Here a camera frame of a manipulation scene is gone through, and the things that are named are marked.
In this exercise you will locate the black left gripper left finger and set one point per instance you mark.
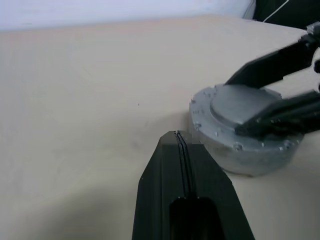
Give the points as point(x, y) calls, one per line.
point(155, 187)

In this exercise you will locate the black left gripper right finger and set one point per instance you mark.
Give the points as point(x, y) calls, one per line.
point(212, 180)

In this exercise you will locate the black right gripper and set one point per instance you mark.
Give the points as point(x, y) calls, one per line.
point(315, 42)

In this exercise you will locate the silver round motor lid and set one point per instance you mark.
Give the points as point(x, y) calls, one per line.
point(230, 107)

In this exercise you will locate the black panel with white line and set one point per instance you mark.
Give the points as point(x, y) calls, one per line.
point(295, 12)

